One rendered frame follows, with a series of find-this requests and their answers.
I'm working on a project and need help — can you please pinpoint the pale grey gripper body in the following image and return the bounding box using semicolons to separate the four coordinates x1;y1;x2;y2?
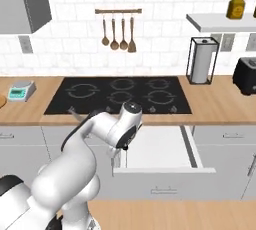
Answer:
107;145;129;169

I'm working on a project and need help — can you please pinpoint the open white drawer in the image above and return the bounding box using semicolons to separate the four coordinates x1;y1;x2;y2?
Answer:
112;125;217;177

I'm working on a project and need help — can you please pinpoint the grey drawer front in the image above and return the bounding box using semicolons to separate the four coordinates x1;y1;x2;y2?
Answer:
99;173;242;202
0;126;44;147
192;126;256;146

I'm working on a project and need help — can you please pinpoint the wooden cutting board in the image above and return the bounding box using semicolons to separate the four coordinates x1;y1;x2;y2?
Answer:
0;94;8;109

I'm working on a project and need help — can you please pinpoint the black hob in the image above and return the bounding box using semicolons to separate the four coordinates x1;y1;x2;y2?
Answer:
43;76;194;116

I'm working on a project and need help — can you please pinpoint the grey cupboard door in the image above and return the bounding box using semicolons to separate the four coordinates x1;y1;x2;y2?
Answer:
0;145;52;188
198;144;256;201

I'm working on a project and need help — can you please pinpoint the wooden spatula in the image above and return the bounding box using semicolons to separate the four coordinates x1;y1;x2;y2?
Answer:
127;16;138;54

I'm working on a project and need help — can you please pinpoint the grey kitchen scale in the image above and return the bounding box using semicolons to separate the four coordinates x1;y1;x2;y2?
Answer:
6;80;37;103

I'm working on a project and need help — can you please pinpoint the small wooden spoon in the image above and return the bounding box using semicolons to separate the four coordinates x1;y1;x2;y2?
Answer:
101;18;110;47

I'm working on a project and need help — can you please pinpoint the black paper towel stand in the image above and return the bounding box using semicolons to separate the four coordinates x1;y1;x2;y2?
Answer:
185;36;220;86

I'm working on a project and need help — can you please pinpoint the white paper towel roll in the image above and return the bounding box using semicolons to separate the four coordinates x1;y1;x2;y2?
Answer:
191;39;217;84

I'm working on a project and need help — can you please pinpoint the black toaster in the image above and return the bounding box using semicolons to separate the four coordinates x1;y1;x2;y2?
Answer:
231;56;256;97

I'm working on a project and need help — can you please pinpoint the yellow jar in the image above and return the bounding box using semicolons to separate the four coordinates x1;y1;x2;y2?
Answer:
225;0;247;20

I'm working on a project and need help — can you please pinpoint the silver drawer handle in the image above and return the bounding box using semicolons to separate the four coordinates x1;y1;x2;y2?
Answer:
0;132;15;140
222;132;245;140
150;186;178;196

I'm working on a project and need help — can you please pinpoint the silver cupboard door handle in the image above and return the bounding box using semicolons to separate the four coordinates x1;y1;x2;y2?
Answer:
247;155;256;177

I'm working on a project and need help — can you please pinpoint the grey wall socket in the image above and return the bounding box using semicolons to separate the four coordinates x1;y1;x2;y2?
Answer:
210;33;223;46
245;33;256;52
221;33;236;53
18;35;34;55

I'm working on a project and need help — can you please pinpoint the wooden utensil rail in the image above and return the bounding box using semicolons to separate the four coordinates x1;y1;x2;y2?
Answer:
94;8;143;15

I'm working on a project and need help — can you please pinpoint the white wall shelf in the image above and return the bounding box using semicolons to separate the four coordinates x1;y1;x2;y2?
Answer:
185;12;256;34

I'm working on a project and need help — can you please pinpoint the grey wall cupboard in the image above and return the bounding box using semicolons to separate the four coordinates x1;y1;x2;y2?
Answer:
0;0;53;35

